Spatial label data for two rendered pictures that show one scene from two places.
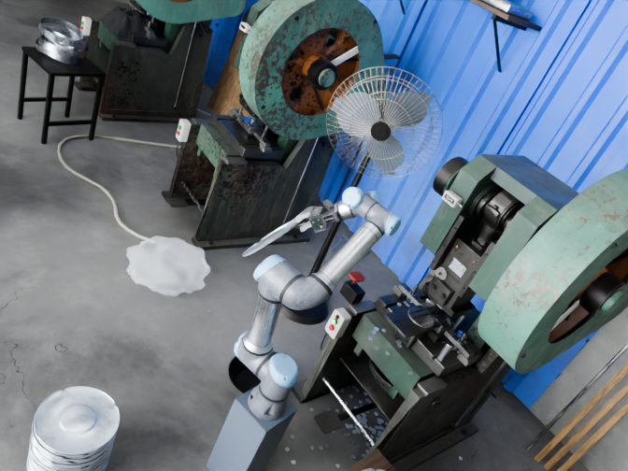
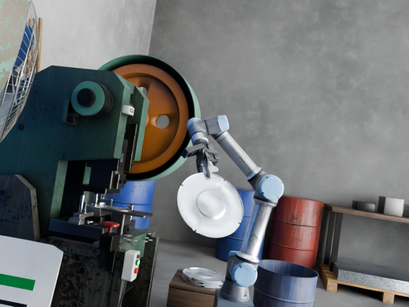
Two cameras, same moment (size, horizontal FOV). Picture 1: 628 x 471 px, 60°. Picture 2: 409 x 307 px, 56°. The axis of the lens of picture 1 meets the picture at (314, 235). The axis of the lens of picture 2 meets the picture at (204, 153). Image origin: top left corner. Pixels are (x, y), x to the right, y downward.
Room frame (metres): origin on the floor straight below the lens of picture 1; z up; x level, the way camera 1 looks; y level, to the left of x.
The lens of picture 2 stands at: (2.71, 1.51, 1.08)
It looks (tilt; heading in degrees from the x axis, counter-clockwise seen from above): 2 degrees up; 240
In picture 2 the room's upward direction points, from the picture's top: 8 degrees clockwise
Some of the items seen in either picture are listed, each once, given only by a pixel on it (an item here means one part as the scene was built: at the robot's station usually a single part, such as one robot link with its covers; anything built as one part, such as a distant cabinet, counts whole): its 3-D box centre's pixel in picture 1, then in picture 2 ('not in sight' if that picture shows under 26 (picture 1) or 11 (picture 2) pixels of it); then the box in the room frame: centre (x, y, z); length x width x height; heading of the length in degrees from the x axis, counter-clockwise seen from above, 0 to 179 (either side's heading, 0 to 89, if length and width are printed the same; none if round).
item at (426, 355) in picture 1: (427, 329); (95, 224); (2.10, -0.66, 0.68); 0.45 x 0.30 x 0.06; 49
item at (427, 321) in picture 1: (407, 330); (126, 222); (1.97, -0.55, 0.72); 0.25 x 0.14 x 0.14; 139
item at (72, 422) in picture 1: (78, 419); not in sight; (1.24, 0.52, 0.26); 0.29 x 0.29 x 0.01
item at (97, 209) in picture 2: (435, 316); (98, 209); (2.10, -0.66, 0.76); 0.15 x 0.09 x 0.05; 49
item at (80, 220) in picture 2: (411, 292); (83, 212); (2.21, -0.53, 0.76); 0.17 x 0.06 x 0.10; 49
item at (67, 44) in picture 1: (60, 78); not in sight; (3.51, 2.12, 0.40); 0.45 x 0.40 x 0.79; 61
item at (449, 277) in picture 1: (460, 271); (112, 161); (2.07, -0.63, 1.04); 0.17 x 0.15 x 0.30; 139
